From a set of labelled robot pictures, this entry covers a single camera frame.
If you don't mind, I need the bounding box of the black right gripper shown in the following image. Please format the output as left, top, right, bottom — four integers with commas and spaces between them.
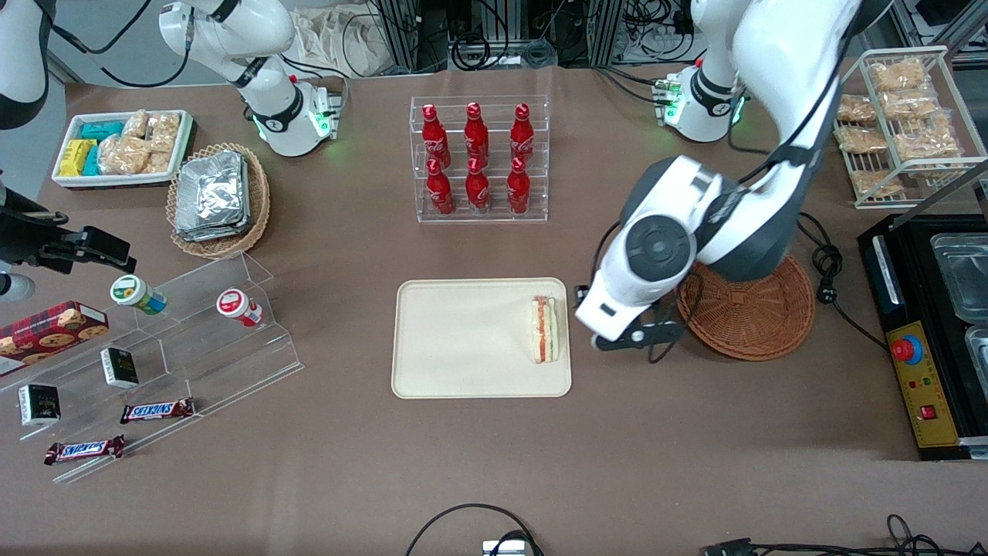
0, 184, 138, 275

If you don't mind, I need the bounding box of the triangular sandwich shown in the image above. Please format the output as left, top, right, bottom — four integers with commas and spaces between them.
529, 295, 559, 364

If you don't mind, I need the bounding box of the white rectangular snack tray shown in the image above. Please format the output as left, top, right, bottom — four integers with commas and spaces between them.
52, 110, 195, 189

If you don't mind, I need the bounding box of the brown round wicker basket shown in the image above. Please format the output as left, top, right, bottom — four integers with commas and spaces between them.
676, 255, 816, 362

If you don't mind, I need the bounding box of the light oval wicker basket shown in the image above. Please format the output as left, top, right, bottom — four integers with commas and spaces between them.
167, 143, 271, 259

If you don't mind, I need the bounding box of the beige rectangular tray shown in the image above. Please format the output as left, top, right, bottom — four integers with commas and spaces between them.
391, 277, 573, 399

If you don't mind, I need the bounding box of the green lid yogurt cup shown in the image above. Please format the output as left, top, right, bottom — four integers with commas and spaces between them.
110, 274, 167, 316

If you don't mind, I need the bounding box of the yellow snack pack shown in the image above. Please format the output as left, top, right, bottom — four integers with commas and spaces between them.
59, 139, 97, 177

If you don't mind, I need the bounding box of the red cookie box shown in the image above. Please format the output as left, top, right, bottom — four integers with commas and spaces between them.
0, 300, 110, 378

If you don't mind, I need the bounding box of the small black box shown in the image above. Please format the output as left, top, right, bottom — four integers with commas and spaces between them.
19, 384, 61, 427
100, 347, 140, 389

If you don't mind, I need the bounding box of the silver foil pack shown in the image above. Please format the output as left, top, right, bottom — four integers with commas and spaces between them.
176, 151, 246, 231
174, 158, 252, 243

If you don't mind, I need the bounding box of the clear acrylic stepped shelf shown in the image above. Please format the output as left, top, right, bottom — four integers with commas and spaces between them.
0, 251, 305, 485

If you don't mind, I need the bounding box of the red lid yogurt cup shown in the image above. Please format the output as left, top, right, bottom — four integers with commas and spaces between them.
216, 288, 263, 327

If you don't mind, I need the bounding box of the clear acrylic bottle rack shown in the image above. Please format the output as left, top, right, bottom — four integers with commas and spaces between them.
410, 95, 550, 224

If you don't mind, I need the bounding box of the brown Snickers bar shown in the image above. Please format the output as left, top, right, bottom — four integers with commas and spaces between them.
120, 398, 196, 425
44, 435, 126, 466

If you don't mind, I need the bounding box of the red cola bottle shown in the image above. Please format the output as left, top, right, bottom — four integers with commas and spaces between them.
506, 157, 532, 215
464, 102, 490, 164
510, 103, 536, 163
426, 158, 455, 215
421, 104, 452, 168
465, 158, 491, 215

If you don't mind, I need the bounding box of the black appliance housing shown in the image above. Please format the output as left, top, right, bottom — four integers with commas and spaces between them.
858, 212, 988, 461

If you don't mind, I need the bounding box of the bagged brown snack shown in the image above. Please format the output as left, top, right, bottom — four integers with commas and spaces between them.
869, 59, 928, 93
880, 91, 939, 121
893, 116, 963, 162
836, 126, 890, 154
851, 170, 905, 198
837, 94, 878, 124

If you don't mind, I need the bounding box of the yellow control panel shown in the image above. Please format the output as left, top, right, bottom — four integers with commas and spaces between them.
885, 320, 962, 450

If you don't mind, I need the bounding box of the beige cloth bag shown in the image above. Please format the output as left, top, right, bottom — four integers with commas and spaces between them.
296, 6, 396, 78

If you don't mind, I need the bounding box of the clear plastic container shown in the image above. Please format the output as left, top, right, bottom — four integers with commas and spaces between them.
965, 324, 988, 402
930, 233, 988, 324

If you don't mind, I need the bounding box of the black power cable with plug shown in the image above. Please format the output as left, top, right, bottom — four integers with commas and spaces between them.
797, 212, 890, 350

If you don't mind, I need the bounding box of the black cable bundle with connector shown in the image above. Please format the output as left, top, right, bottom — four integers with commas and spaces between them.
701, 514, 988, 556

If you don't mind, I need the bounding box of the black looped cable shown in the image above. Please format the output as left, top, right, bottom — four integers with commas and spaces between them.
404, 503, 546, 556

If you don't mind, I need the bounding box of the aluminium frame rack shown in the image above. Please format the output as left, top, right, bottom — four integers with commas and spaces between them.
377, 0, 628, 72

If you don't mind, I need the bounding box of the white wire rack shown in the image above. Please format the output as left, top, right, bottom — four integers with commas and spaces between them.
834, 46, 988, 211

